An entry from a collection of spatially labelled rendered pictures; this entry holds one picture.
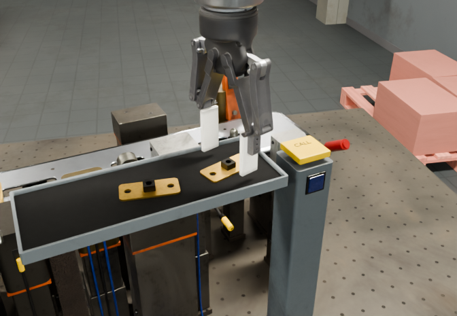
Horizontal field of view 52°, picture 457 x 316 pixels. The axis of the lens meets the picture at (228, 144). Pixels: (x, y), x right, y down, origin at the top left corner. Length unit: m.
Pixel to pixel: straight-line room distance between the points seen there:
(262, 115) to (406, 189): 1.01
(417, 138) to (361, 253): 1.65
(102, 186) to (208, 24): 0.28
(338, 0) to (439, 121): 3.18
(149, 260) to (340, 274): 0.62
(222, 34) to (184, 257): 0.34
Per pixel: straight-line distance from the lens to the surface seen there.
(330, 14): 5.82
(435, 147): 2.98
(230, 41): 0.59
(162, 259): 0.72
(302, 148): 0.78
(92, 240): 0.62
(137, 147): 1.11
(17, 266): 0.83
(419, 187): 1.59
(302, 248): 0.87
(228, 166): 0.70
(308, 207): 0.81
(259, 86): 0.60
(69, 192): 0.70
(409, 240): 1.37
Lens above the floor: 1.55
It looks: 30 degrees down
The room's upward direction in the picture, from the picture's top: straight up
